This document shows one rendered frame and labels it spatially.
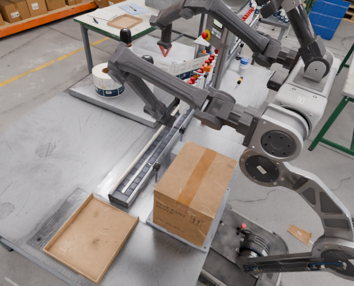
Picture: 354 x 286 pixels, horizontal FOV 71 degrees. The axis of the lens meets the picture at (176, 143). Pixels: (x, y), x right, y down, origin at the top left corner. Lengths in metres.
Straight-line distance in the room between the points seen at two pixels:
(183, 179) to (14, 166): 0.92
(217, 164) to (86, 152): 0.76
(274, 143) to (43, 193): 1.07
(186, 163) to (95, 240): 0.51
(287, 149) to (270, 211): 1.71
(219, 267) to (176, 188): 0.95
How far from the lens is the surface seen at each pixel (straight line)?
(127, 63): 0.82
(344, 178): 3.05
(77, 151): 1.48
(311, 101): 0.78
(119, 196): 1.21
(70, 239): 1.20
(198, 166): 1.01
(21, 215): 1.34
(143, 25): 3.04
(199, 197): 0.93
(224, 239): 1.84
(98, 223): 1.21
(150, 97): 1.08
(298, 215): 2.49
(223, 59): 1.49
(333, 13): 6.09
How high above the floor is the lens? 1.90
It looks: 46 degrees down
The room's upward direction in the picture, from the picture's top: 7 degrees clockwise
